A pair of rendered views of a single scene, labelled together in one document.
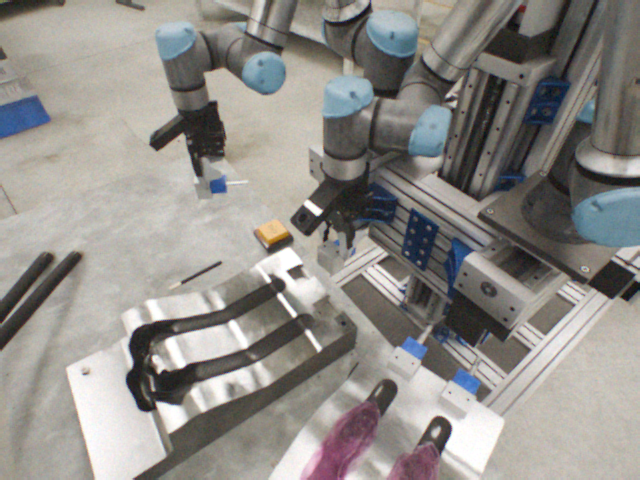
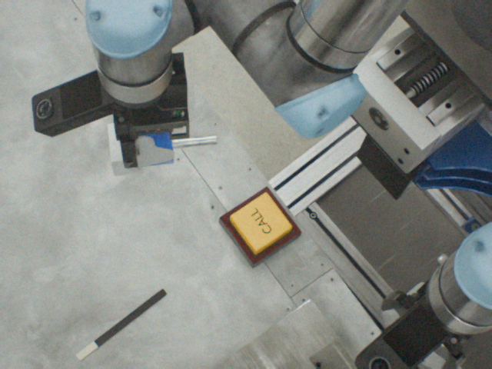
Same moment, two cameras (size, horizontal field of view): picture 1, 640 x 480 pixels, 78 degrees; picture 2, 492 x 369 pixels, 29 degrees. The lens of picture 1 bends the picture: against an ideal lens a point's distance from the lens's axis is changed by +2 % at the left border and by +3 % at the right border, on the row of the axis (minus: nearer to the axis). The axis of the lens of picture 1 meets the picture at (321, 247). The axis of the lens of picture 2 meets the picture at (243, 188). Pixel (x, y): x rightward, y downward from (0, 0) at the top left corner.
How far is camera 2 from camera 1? 65 cm
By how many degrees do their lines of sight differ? 25
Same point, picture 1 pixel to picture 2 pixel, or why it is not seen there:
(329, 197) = (433, 337)
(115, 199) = not seen: outside the picture
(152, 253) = (23, 269)
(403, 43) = not seen: outside the picture
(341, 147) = (481, 320)
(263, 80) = (322, 128)
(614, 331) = not seen: outside the picture
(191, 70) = (156, 61)
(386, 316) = (434, 247)
